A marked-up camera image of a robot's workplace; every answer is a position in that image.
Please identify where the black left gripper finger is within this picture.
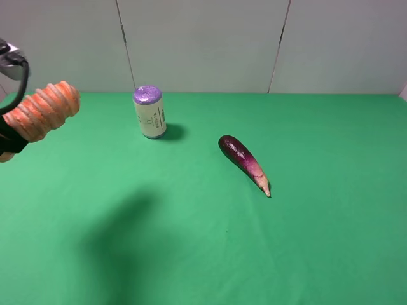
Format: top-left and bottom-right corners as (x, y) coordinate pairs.
(0, 119), (28, 155)

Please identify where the orange ridged bread roll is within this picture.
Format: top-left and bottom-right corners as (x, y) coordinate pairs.
(1, 81), (81, 163)

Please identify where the green table cloth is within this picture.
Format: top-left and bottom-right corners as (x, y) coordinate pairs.
(1, 93), (406, 304)

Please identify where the purple eggplant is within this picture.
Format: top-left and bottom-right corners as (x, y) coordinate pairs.
(218, 135), (272, 198)

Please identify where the white camera box left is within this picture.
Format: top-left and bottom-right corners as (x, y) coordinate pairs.
(1, 39), (31, 81)

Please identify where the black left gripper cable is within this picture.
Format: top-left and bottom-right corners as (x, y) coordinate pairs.
(0, 50), (31, 116)

